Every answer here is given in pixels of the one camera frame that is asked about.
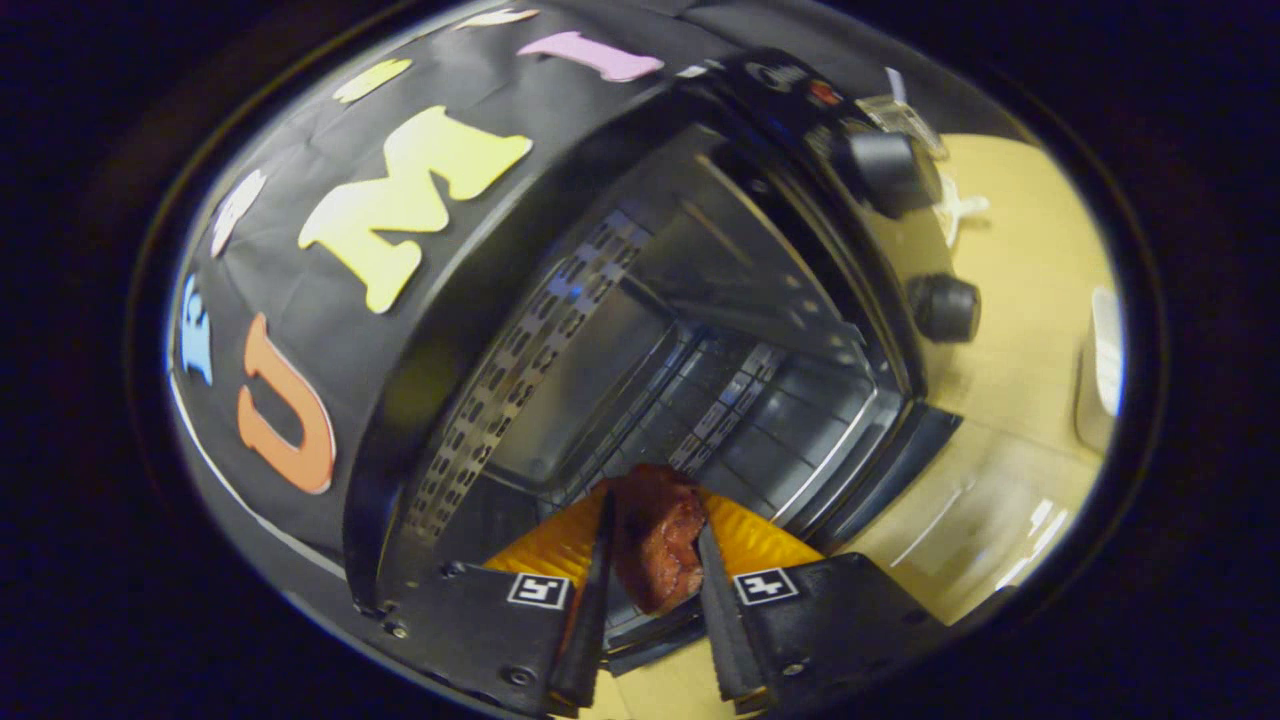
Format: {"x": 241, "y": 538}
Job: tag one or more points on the metal spoon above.
{"x": 894, "y": 84}

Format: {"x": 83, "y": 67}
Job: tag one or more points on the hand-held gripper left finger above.
{"x": 480, "y": 630}

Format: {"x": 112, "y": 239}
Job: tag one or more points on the reddish-brown meat steak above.
{"x": 660, "y": 540}

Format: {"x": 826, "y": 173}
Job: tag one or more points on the white divided dish of beans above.
{"x": 962, "y": 208}

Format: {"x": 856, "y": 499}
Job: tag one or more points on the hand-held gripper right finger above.
{"x": 830, "y": 620}

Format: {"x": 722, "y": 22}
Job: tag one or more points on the black toaster oven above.
{"x": 600, "y": 380}

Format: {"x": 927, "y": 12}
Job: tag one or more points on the white rectangular tray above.
{"x": 1100, "y": 370}

